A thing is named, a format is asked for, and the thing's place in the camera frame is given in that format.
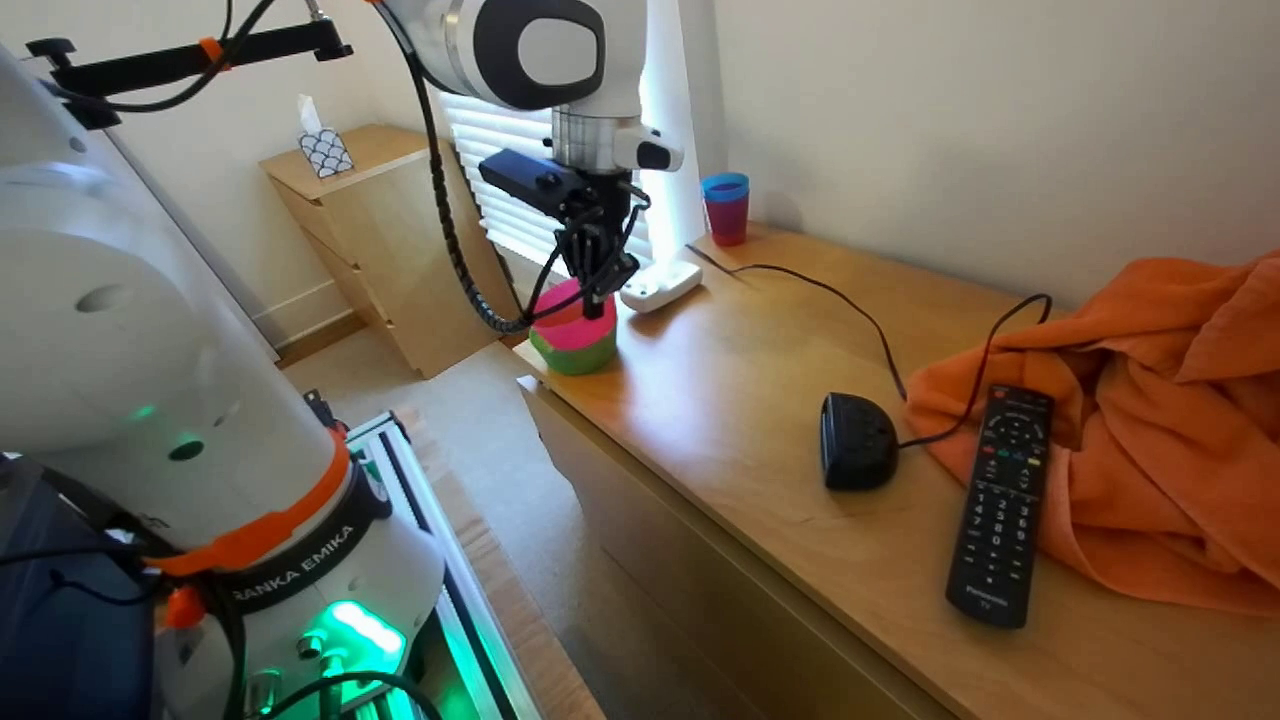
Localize patterned tissue box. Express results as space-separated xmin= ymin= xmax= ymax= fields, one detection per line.
xmin=291 ymin=92 xmax=360 ymax=183

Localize wooden dresser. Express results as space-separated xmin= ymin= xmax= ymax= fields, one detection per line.
xmin=511 ymin=222 xmax=1280 ymax=720

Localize black remote control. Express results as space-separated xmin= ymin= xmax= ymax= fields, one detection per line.
xmin=945 ymin=386 xmax=1062 ymax=634

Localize white window blinds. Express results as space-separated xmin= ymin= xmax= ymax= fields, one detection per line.
xmin=436 ymin=87 xmax=659 ymax=272

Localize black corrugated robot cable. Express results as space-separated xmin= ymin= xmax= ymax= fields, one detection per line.
xmin=375 ymin=0 xmax=551 ymax=339

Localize dark blue fabric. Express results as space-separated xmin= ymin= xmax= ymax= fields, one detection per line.
xmin=0 ymin=457 xmax=156 ymax=720

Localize pink and green cup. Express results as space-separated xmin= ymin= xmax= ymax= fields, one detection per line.
xmin=530 ymin=276 xmax=620 ymax=360

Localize black half-round device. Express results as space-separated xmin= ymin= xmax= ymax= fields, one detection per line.
xmin=815 ymin=390 xmax=903 ymax=495

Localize blue plastic cup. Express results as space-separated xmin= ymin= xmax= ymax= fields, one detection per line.
xmin=702 ymin=170 xmax=755 ymax=207

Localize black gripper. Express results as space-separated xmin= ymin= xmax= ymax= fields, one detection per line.
xmin=547 ymin=166 xmax=654 ymax=319

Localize orange cloth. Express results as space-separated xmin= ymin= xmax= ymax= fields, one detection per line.
xmin=903 ymin=252 xmax=1280 ymax=617

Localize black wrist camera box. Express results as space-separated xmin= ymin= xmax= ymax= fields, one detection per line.
xmin=477 ymin=145 xmax=580 ymax=215

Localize white power adapter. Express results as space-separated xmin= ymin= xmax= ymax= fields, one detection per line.
xmin=618 ymin=257 xmax=707 ymax=319

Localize thin black cable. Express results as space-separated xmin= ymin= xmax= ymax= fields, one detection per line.
xmin=690 ymin=239 xmax=1062 ymax=452

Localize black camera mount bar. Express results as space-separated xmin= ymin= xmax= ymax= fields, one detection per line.
xmin=26 ymin=15 xmax=360 ymax=133

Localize magenta plastic cup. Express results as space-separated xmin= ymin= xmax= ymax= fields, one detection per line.
xmin=703 ymin=193 xmax=754 ymax=252

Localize wooden side table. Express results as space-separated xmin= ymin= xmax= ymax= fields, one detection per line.
xmin=260 ymin=119 xmax=530 ymax=379

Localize green plastic bowl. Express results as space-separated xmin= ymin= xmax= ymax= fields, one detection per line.
xmin=538 ymin=333 xmax=620 ymax=379

